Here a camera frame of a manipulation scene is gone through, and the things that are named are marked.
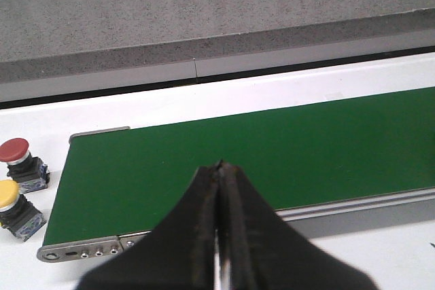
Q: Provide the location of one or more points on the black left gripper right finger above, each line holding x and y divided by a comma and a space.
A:
261, 251

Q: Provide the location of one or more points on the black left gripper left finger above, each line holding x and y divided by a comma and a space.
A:
177, 254

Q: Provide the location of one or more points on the red mushroom push button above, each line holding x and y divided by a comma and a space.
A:
30, 173

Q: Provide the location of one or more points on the metal conveyor end plate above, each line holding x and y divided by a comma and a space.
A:
80, 249

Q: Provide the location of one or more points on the green conveyor belt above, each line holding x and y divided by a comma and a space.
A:
126, 181

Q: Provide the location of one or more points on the aluminium conveyor side rail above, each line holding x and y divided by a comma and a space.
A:
361, 214

